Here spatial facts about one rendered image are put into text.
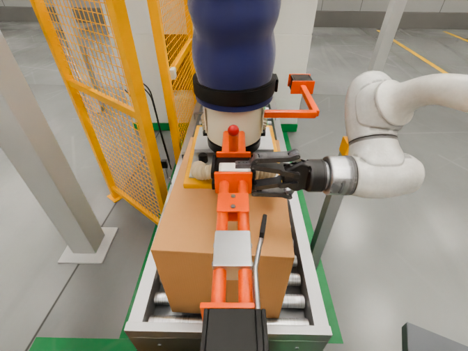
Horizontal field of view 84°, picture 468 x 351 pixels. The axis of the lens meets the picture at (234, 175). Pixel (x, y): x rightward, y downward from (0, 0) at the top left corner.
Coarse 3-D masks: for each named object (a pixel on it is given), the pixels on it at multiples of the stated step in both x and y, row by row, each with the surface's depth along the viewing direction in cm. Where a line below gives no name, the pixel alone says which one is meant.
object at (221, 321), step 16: (208, 304) 35; (224, 304) 35; (240, 304) 35; (208, 320) 33; (224, 320) 33; (240, 320) 33; (208, 336) 32; (224, 336) 32; (240, 336) 32; (256, 336) 32
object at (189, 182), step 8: (200, 128) 96; (192, 144) 89; (192, 152) 86; (192, 160) 81; (200, 160) 79; (208, 160) 81; (192, 176) 75; (184, 184) 74; (192, 184) 74; (200, 184) 74; (208, 184) 74
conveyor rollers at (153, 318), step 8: (200, 120) 213; (296, 256) 117; (296, 264) 115; (160, 280) 109; (296, 280) 108; (160, 296) 103; (288, 296) 103; (296, 296) 103; (160, 304) 102; (168, 304) 102; (288, 304) 101; (296, 304) 101; (304, 304) 101; (152, 320) 96; (160, 320) 96; (168, 320) 96; (176, 320) 96; (184, 320) 96; (192, 320) 96; (200, 320) 96; (272, 320) 96; (280, 320) 96; (288, 320) 96; (296, 320) 96; (304, 320) 96
